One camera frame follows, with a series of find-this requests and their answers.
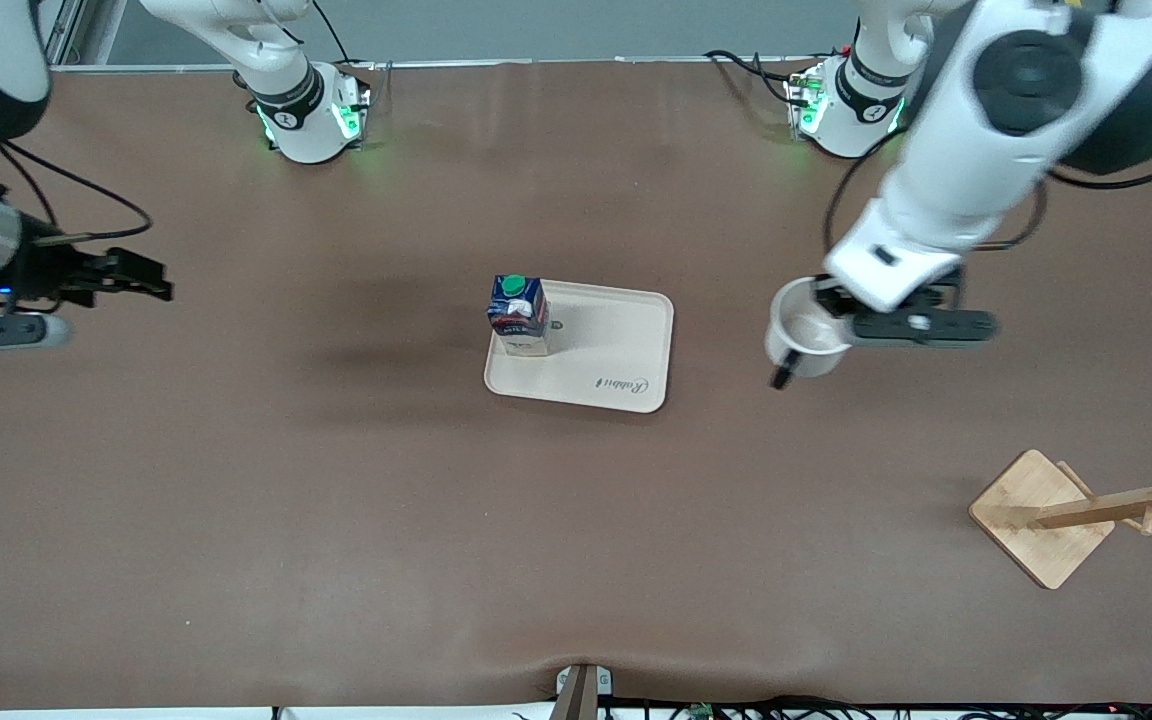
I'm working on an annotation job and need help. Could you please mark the black left base cables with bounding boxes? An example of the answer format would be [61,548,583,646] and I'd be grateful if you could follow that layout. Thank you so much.
[703,47,817,113]

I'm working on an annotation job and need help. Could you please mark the black right base cable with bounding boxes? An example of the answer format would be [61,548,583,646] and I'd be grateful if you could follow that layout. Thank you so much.
[311,0,379,73]

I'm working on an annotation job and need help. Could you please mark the blue milk carton green cap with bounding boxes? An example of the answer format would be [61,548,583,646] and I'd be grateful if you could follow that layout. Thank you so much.
[486,273,551,358]

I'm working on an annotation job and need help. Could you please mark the aluminium frame profile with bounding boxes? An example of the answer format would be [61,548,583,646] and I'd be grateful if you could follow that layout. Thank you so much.
[36,0,87,69]

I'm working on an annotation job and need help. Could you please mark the beige plastic tray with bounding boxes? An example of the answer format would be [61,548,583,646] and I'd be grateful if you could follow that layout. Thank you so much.
[483,277,676,415]

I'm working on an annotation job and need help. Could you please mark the wooden cup rack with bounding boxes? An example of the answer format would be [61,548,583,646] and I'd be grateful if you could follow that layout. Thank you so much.
[968,432,1152,591]

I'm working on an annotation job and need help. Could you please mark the white mug black handle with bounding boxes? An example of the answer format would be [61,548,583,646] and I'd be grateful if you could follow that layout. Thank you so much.
[765,276,853,390]

